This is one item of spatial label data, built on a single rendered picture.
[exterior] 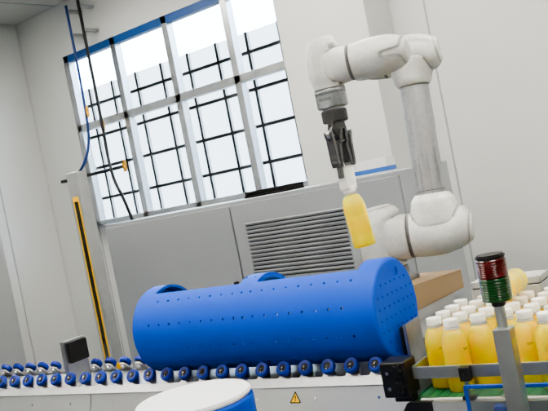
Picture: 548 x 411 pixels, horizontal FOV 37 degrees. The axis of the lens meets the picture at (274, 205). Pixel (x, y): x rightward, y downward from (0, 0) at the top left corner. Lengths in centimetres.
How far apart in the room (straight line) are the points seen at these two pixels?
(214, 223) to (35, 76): 363
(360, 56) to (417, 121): 58
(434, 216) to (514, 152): 222
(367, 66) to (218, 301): 82
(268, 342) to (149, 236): 266
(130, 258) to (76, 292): 267
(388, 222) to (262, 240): 164
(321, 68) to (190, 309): 83
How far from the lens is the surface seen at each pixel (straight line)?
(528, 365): 199
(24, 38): 791
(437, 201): 277
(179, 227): 474
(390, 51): 229
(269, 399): 243
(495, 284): 176
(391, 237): 279
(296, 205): 417
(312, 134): 525
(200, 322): 249
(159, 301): 263
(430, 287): 280
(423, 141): 280
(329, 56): 232
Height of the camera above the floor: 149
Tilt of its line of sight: 1 degrees down
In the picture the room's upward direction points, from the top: 11 degrees counter-clockwise
